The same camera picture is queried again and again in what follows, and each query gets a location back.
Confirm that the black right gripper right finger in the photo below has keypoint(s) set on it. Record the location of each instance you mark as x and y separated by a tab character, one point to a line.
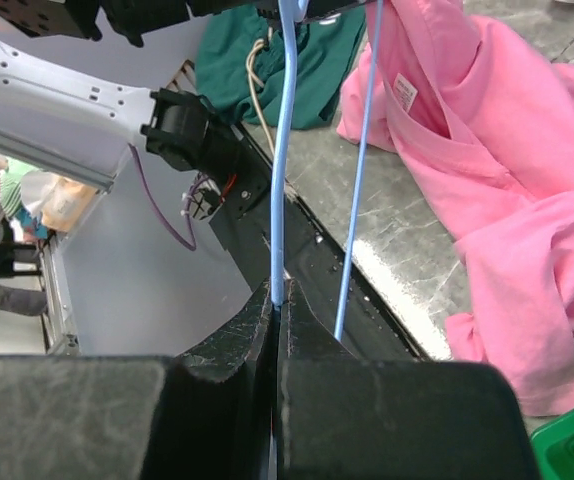
339	417

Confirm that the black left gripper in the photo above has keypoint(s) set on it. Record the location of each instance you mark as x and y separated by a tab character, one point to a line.
78	19

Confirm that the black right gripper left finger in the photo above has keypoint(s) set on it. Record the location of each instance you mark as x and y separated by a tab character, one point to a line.
200	415

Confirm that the light blue wire hanger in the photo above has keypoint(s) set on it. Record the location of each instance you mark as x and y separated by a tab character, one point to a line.
292	13

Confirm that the pink t shirt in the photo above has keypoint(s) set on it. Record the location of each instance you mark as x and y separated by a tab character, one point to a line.
485	125

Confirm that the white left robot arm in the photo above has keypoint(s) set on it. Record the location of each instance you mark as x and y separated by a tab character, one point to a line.
179	127

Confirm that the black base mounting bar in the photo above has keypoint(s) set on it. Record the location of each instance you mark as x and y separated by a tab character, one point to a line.
312	257

